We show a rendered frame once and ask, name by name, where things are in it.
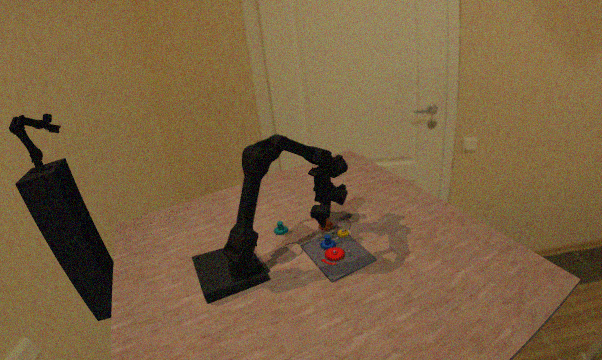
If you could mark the teal gear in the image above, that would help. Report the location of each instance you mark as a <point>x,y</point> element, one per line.
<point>280,229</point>

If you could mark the red gear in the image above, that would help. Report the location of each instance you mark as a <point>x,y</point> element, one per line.
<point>329,255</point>

